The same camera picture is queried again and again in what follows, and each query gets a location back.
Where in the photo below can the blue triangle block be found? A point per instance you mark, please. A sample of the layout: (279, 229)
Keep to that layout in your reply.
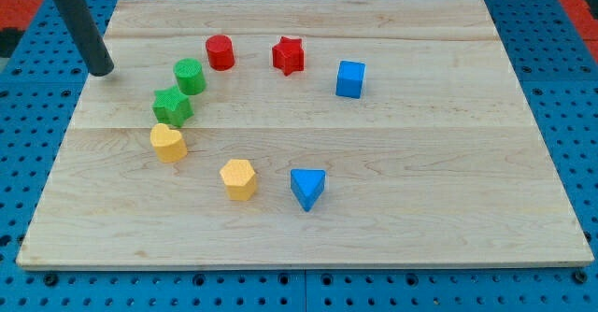
(307, 185)

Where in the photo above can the light wooden board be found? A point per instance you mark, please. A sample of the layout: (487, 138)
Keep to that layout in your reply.
(439, 164)

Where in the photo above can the yellow hexagon block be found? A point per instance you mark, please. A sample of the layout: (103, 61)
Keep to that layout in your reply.
(239, 179)

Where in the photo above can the blue cube block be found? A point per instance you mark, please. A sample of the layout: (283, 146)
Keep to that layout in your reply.
(350, 78)

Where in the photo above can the red star block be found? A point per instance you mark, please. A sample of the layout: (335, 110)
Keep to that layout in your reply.
(288, 55)

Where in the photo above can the red cylinder block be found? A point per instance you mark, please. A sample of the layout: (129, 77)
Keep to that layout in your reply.
(220, 52)

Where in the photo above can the yellow heart block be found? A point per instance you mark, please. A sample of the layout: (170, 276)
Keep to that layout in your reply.
(168, 144)

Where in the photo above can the green cylinder block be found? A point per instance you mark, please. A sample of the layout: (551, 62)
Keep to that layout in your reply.
(189, 76)

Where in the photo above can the green star block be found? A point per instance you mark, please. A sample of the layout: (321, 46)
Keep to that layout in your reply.
(172, 106)

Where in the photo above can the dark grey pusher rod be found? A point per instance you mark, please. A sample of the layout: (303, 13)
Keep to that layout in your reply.
(81, 26)

